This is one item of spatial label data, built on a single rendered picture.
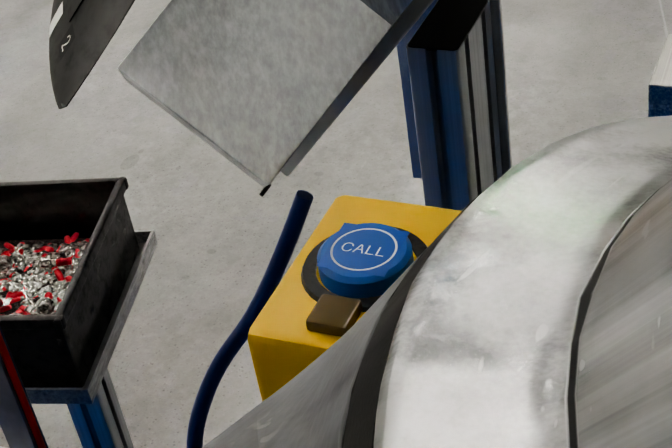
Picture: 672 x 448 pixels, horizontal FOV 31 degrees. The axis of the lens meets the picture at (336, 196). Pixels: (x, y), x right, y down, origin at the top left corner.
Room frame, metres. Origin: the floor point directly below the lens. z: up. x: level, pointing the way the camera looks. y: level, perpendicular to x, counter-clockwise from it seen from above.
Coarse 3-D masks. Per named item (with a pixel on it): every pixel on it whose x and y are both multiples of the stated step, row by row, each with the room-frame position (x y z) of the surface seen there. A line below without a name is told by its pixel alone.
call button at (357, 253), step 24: (336, 240) 0.41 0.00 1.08; (360, 240) 0.41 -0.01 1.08; (384, 240) 0.40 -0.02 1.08; (408, 240) 0.40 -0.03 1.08; (336, 264) 0.39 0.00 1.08; (360, 264) 0.39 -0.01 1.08; (384, 264) 0.39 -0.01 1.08; (408, 264) 0.39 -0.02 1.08; (336, 288) 0.39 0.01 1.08; (360, 288) 0.38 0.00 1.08; (384, 288) 0.38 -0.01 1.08
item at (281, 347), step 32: (320, 224) 0.44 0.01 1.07; (384, 224) 0.43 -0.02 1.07; (416, 224) 0.43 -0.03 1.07; (448, 224) 0.42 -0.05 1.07; (416, 256) 0.40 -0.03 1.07; (288, 288) 0.40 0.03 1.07; (320, 288) 0.39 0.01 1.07; (256, 320) 0.38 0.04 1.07; (288, 320) 0.38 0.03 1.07; (256, 352) 0.37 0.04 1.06; (288, 352) 0.36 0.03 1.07; (320, 352) 0.36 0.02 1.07
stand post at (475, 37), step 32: (448, 0) 0.94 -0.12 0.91; (480, 0) 0.93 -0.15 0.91; (416, 32) 0.90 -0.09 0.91; (448, 32) 0.89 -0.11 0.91; (480, 32) 0.91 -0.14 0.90; (416, 64) 0.87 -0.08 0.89; (448, 64) 0.86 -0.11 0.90; (480, 64) 0.90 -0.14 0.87; (416, 96) 0.87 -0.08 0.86; (448, 96) 0.86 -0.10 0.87; (480, 96) 0.89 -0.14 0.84; (416, 128) 0.88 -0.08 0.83; (448, 128) 0.86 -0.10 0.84; (480, 128) 0.89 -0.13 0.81; (448, 160) 0.86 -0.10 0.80; (480, 160) 0.88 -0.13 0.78; (448, 192) 0.88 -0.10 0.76; (480, 192) 0.88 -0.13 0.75
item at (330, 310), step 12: (324, 300) 0.38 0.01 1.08; (336, 300) 0.38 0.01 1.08; (348, 300) 0.38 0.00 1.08; (360, 300) 0.37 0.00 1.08; (312, 312) 0.37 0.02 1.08; (324, 312) 0.37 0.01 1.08; (336, 312) 0.37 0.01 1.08; (348, 312) 0.37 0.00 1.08; (360, 312) 0.37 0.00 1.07; (312, 324) 0.37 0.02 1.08; (324, 324) 0.36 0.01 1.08; (336, 324) 0.36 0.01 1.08; (348, 324) 0.36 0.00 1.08
